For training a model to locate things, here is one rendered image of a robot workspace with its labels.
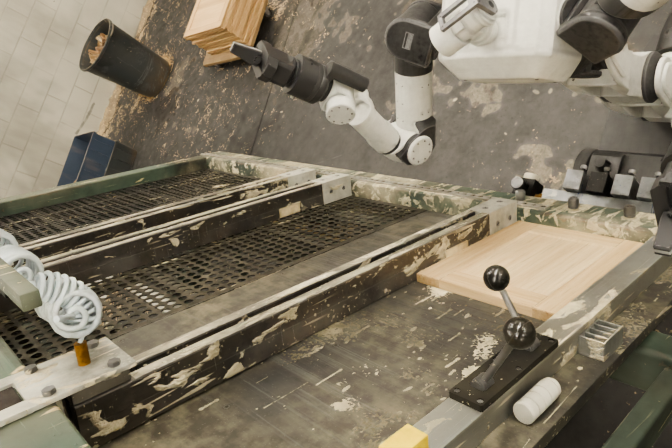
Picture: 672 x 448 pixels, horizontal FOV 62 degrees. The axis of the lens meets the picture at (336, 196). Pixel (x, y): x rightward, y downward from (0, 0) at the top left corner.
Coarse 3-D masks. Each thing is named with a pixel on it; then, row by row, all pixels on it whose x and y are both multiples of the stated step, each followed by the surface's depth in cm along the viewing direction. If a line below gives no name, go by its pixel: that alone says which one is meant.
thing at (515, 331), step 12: (504, 324) 66; (516, 324) 65; (528, 324) 65; (504, 336) 66; (516, 336) 64; (528, 336) 64; (504, 348) 68; (516, 348) 65; (504, 360) 68; (492, 372) 70; (480, 384) 71; (492, 384) 72
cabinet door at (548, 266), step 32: (512, 224) 139; (480, 256) 121; (512, 256) 120; (544, 256) 119; (576, 256) 117; (608, 256) 115; (448, 288) 110; (480, 288) 106; (512, 288) 105; (544, 288) 104; (576, 288) 103; (544, 320) 96
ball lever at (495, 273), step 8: (488, 272) 80; (496, 272) 80; (504, 272) 80; (488, 280) 80; (496, 280) 79; (504, 280) 79; (496, 288) 80; (504, 288) 80; (504, 296) 80; (512, 304) 80; (512, 312) 80; (536, 344) 79
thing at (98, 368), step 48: (432, 240) 118; (48, 288) 69; (336, 288) 100; (384, 288) 109; (192, 336) 86; (240, 336) 87; (288, 336) 94; (0, 384) 70; (48, 384) 70; (96, 384) 73; (144, 384) 77; (192, 384) 82; (96, 432) 73
